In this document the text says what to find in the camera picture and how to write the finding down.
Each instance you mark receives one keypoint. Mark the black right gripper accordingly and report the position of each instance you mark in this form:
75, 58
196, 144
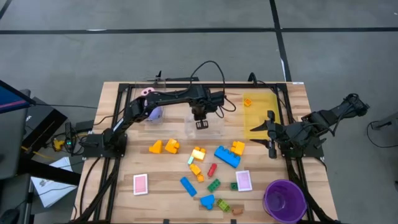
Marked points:
273, 133

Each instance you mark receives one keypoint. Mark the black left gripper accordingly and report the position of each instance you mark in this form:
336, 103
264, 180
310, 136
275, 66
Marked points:
208, 99

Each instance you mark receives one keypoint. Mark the small orange square brick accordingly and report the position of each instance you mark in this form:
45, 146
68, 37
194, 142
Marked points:
247, 102

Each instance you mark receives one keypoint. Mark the small light cyan block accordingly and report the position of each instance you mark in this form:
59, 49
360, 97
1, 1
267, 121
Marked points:
190, 160

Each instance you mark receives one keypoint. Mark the big blue four-stud block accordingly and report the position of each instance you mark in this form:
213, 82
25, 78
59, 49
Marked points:
227, 157

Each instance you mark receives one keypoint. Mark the purple foam die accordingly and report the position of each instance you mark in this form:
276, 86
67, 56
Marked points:
155, 113

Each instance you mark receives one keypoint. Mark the yellow wedge single-stud block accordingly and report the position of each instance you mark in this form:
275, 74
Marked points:
156, 147

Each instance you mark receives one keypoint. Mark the pink foam die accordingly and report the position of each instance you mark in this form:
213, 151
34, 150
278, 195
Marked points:
147, 91

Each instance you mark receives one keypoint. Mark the pink card deck box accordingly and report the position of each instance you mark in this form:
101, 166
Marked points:
140, 184

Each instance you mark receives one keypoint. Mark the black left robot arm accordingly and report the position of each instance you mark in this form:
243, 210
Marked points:
168, 96

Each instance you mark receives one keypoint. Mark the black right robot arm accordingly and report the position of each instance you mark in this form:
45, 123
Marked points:
323, 121

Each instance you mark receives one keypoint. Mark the yellow translucent bin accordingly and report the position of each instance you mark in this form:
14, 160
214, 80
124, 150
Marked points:
261, 115

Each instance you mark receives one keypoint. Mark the red brick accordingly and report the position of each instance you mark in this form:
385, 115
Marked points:
212, 170

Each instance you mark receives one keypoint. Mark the purple-pink card deck box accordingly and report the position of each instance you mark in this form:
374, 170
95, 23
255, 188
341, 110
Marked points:
244, 180

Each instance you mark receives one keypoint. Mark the black flat bar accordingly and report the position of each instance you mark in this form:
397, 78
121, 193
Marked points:
183, 79

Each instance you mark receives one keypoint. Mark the small dark green brick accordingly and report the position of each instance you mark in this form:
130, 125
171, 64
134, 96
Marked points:
234, 186

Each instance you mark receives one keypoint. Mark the blue long flat brick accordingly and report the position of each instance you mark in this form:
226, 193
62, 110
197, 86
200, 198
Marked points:
188, 186

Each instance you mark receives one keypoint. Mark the purple plastic bucket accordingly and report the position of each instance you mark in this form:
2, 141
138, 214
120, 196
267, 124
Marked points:
284, 202

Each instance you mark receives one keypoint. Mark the blue single-stud block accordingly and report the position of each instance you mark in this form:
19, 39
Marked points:
207, 201

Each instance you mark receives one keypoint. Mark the lime green brick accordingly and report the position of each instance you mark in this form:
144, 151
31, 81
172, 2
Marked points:
223, 205

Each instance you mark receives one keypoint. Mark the small brown piece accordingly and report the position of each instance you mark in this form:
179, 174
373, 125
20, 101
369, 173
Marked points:
237, 211

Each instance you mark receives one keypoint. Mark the black power adapter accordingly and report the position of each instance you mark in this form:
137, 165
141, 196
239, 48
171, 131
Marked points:
84, 125

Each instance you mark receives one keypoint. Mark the black device with green light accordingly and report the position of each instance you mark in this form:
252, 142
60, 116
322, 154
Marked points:
68, 137

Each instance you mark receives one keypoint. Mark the black equipment case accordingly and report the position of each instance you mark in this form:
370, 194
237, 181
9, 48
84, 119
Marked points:
43, 118

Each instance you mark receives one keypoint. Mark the white paper sheet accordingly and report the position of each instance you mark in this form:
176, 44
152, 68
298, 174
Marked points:
54, 183

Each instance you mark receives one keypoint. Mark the black desk beam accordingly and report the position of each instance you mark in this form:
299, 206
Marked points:
46, 171

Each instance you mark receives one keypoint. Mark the computer monitor with blue screen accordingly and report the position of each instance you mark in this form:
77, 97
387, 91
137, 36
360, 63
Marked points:
12, 140

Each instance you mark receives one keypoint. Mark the dark computer mouse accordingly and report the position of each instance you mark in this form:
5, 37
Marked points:
7, 216

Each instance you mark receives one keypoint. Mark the black metal table frame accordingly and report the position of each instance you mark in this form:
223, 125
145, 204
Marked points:
236, 85

